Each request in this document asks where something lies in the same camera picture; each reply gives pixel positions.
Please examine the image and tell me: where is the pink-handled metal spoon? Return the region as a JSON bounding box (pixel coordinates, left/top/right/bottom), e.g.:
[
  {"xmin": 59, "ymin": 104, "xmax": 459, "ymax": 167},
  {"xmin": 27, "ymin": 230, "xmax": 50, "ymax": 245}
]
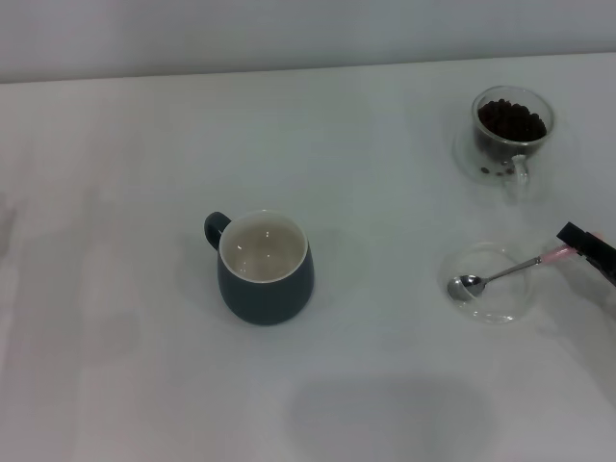
[{"xmin": 447, "ymin": 230, "xmax": 605, "ymax": 302}]

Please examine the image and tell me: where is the coffee beans pile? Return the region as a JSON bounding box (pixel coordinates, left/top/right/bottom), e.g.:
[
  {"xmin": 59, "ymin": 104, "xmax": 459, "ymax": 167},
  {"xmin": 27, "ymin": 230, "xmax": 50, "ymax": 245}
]
[{"xmin": 475, "ymin": 98, "xmax": 549, "ymax": 163}]

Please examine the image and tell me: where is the dark teal ceramic mug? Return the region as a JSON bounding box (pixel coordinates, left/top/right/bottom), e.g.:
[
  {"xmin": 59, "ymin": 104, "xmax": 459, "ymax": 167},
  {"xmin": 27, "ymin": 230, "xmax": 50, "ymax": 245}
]
[{"xmin": 202, "ymin": 208, "xmax": 317, "ymax": 326}]

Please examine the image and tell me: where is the empty glass saucer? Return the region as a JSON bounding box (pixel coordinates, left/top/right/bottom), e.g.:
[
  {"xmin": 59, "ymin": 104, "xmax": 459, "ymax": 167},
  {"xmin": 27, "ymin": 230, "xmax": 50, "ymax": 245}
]
[{"xmin": 438, "ymin": 240, "xmax": 536, "ymax": 325}]

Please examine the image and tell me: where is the double-wall glass cup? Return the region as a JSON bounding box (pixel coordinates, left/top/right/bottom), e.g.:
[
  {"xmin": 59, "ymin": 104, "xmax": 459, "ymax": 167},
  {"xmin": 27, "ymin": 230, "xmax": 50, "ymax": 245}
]
[{"xmin": 471, "ymin": 85, "xmax": 554, "ymax": 203}]

